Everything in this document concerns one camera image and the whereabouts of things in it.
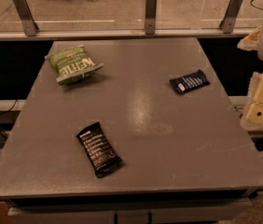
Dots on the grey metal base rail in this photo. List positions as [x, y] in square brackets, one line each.
[114, 34]

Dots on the left metal barrier bracket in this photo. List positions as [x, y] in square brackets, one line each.
[29, 25]

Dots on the blue RXBAR blueberry bar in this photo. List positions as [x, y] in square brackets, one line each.
[190, 82]

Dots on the green Kettle chips bag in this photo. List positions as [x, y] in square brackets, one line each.
[72, 65]

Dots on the metal barrier bracket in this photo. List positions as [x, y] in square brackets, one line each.
[29, 25]
[228, 23]
[150, 16]

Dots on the black RXBAR chocolate bar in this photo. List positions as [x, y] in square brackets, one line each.
[103, 158]

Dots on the right metal barrier bracket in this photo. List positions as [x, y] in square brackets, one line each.
[228, 23]

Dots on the clear glass barrier panel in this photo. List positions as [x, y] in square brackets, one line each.
[58, 15]

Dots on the middle metal barrier bracket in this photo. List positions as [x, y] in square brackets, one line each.
[150, 16]

